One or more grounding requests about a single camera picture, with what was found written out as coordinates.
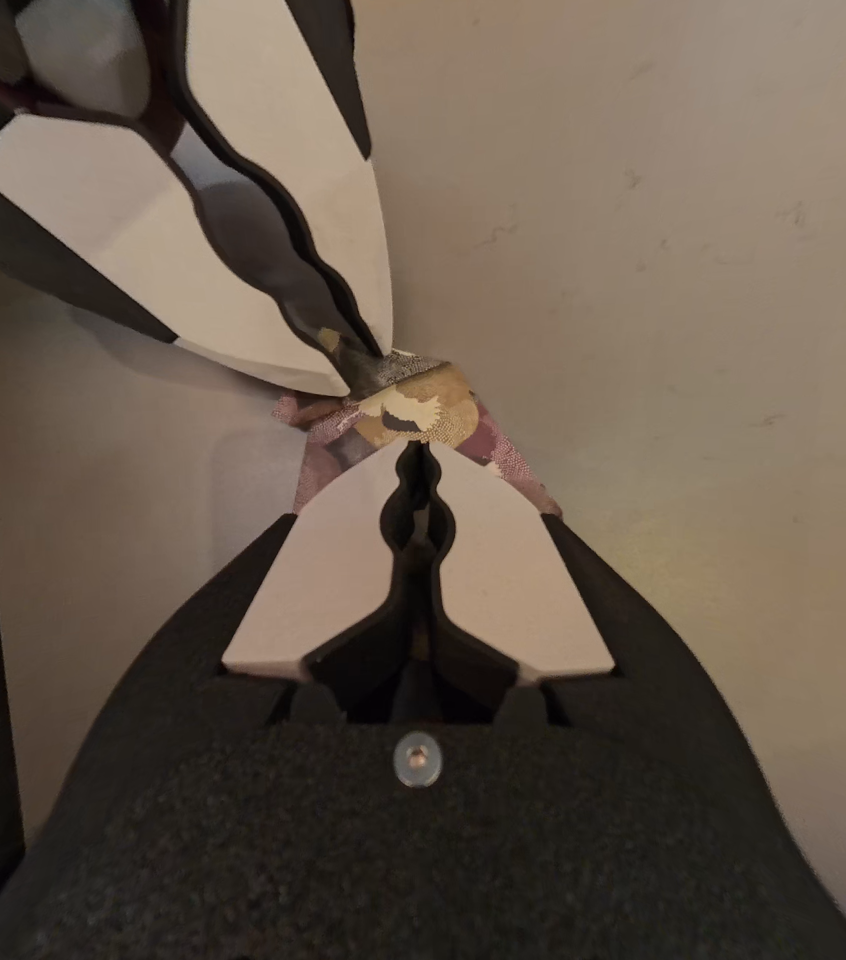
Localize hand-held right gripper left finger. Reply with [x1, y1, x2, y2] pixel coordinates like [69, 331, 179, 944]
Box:
[220, 441, 422, 725]

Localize crane patterned origami paper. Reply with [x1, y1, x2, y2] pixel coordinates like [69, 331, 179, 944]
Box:
[273, 326, 565, 519]

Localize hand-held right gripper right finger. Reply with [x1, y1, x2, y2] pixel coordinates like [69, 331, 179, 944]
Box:
[423, 441, 616, 726]

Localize person's left hand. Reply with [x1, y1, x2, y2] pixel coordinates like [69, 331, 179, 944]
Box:
[139, 75, 187, 162]

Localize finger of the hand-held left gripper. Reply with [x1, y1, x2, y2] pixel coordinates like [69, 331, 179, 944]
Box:
[168, 0, 395, 357]
[0, 108, 354, 399]

